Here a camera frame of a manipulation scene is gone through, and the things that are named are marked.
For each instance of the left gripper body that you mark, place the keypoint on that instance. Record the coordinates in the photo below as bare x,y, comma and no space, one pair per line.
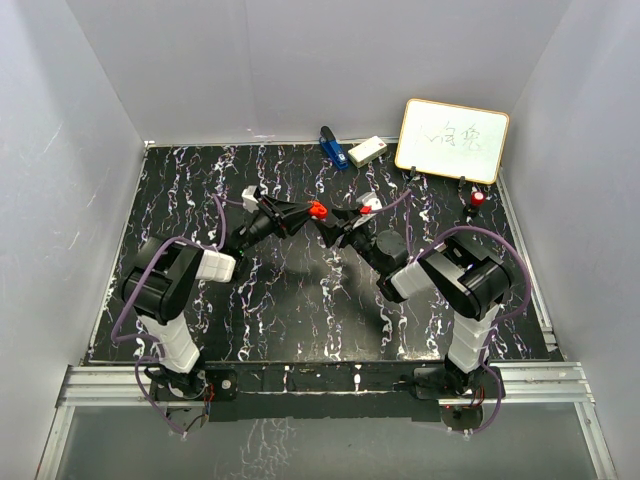
266,223

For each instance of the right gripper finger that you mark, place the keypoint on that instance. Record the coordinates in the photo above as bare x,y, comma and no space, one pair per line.
330,233
345,217

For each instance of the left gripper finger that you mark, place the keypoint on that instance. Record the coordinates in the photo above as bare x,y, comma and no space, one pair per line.
292,223
281,207

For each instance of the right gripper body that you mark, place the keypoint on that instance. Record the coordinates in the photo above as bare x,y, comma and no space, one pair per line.
360,237

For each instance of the red earbud charging case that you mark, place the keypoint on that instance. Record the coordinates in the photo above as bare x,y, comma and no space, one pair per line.
318,211

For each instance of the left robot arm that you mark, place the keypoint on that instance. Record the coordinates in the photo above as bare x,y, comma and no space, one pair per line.
158,285

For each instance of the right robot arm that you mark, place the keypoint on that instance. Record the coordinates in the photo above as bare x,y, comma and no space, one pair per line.
468,276

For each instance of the white cardboard box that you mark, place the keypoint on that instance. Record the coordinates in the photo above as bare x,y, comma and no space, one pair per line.
366,151

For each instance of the blue stapler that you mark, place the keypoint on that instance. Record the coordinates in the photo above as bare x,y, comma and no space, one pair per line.
331,147

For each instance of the red stamp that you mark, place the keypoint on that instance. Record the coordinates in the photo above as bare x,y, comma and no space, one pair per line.
476,200

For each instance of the small whiteboard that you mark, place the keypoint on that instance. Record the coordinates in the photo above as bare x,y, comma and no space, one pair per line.
452,141

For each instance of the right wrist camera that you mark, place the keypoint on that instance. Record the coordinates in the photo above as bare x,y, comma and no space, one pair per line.
369,203

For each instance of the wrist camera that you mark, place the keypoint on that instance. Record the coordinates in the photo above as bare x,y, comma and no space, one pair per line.
251,198
369,203

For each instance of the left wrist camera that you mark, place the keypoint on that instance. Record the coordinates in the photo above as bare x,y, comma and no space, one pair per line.
251,198

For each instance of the aluminium frame rail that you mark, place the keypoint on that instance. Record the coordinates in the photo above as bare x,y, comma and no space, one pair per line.
349,420

